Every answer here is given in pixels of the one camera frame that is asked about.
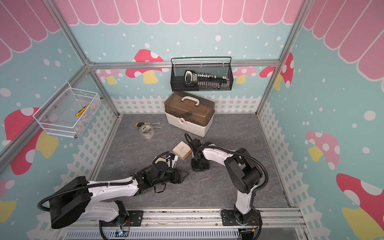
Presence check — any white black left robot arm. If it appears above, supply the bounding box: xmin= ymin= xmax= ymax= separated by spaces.
xmin=37 ymin=152 xmax=189 ymax=229

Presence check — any cream square gift box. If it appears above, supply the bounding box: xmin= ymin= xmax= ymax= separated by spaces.
xmin=173 ymin=141 xmax=192 ymax=160

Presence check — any yellow black handled screwdriver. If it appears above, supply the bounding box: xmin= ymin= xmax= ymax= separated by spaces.
xmin=136 ymin=122 xmax=161 ymax=127

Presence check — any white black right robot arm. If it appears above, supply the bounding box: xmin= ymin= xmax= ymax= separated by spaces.
xmin=185 ymin=133 xmax=269 ymax=227

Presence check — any white storage box brown lid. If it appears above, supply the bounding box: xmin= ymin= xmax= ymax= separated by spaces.
xmin=165 ymin=92 xmax=215 ymax=137

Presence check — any clear packing tape roll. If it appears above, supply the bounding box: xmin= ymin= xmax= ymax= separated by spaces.
xmin=139 ymin=124 xmax=155 ymax=140

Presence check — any black wire wall basket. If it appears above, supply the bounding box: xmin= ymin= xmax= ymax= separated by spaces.
xmin=171 ymin=57 xmax=234 ymax=92

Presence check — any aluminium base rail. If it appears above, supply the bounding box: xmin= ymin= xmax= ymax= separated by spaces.
xmin=55 ymin=208 xmax=311 ymax=240

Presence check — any socket wrench set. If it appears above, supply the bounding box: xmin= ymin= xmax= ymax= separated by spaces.
xmin=184 ymin=71 xmax=231 ymax=91

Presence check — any white wire wall basket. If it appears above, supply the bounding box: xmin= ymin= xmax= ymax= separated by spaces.
xmin=33 ymin=82 xmax=103 ymax=139

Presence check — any yellow utility knife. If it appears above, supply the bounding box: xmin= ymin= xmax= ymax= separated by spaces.
xmin=76 ymin=105 xmax=88 ymax=118

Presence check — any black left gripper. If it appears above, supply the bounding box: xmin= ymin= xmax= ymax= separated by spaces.
xmin=153 ymin=168 xmax=190 ymax=187

